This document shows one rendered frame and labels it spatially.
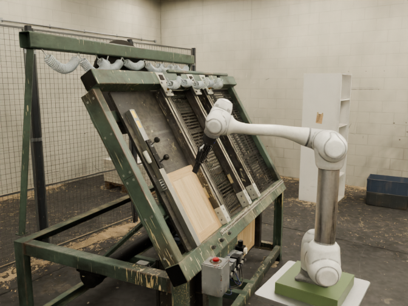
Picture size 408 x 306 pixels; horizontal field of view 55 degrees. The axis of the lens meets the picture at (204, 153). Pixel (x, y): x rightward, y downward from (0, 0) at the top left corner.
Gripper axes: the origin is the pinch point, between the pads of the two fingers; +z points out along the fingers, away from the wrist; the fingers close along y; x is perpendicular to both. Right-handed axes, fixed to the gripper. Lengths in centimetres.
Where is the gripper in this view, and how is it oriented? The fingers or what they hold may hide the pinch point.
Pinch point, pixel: (197, 167)
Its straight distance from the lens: 217.2
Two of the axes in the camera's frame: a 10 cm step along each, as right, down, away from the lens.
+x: 8.0, 4.9, -3.5
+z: -3.8, 8.6, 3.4
